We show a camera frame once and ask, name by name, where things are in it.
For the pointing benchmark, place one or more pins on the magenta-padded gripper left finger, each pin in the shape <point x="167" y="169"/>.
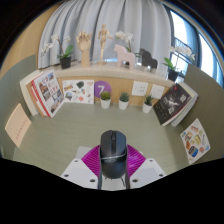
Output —
<point x="78" y="171"/>

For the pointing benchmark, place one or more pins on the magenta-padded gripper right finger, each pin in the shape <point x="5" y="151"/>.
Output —
<point x="148" y="171"/>

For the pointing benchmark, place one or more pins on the black computer mouse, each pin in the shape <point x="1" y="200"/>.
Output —
<point x="113" y="151"/>

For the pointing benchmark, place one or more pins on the colourful food sticker sheet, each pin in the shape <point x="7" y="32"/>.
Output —
<point x="195" y="141"/>

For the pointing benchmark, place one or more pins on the small succulent in white pot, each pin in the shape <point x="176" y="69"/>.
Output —
<point x="105" y="103"/>
<point x="147" y="107"/>
<point x="123" y="104"/>

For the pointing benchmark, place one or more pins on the black cover book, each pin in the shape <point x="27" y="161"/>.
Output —
<point x="171" y="105"/>

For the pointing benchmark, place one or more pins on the beige booklet with red text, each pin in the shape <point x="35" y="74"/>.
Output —
<point x="18" y="125"/>

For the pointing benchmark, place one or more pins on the white books stack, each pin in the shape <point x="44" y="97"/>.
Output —
<point x="190" y="106"/>

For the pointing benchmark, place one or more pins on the white sticker sheet card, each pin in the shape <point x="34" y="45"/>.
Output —
<point x="78" y="91"/>

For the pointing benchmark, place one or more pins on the brown kraft cover book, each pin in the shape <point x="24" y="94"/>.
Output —
<point x="35" y="103"/>

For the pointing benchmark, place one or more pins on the red-spined photo cover book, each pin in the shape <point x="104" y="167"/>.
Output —
<point x="50" y="91"/>

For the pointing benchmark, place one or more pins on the round purple number sign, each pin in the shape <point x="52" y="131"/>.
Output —
<point x="101" y="87"/>

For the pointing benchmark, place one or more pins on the thick white book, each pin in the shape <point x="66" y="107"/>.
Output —
<point x="26" y="93"/>

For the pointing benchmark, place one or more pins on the green desk partition panel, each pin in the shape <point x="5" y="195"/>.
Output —
<point x="210" y="100"/>
<point x="13" y="86"/>

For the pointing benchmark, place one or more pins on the white orchid in black pot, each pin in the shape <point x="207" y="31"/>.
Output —
<point x="65" y="62"/>
<point x="173" y="74"/>

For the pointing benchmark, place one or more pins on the black wooden horse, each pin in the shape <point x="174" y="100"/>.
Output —
<point x="148" y="60"/>

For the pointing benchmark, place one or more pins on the pink wooden horse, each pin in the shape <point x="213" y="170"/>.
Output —
<point x="124" y="55"/>

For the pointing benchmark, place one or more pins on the wooden hand model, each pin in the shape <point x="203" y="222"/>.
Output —
<point x="85" y="46"/>

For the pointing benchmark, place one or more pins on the wooden mannequin figure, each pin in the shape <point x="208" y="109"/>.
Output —
<point x="104" y="38"/>

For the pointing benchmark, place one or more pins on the white orchid plant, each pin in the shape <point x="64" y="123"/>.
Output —
<point x="125" y="35"/>

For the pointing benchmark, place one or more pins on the large glass window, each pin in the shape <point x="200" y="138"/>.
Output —
<point x="186" y="36"/>

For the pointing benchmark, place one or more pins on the grey pleated curtain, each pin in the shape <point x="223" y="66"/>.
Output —
<point x="140" y="23"/>

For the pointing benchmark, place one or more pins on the white wall socket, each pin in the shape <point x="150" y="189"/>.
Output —
<point x="139" y="88"/>
<point x="157" y="91"/>

